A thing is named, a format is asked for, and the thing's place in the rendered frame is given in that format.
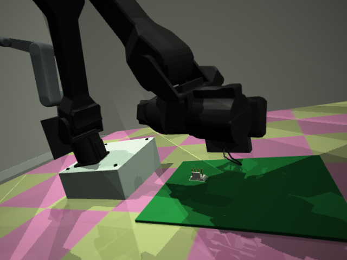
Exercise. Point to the green circuit board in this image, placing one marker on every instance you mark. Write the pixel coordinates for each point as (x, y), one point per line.
(288, 196)

